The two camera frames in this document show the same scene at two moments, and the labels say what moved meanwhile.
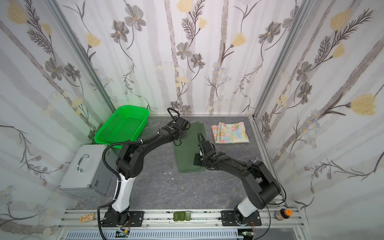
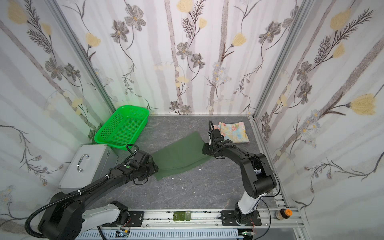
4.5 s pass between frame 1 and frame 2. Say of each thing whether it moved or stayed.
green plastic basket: stayed
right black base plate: stayed
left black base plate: stayed
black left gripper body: moved
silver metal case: stayed
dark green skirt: moved
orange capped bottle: stayed
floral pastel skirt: stayed
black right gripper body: moved
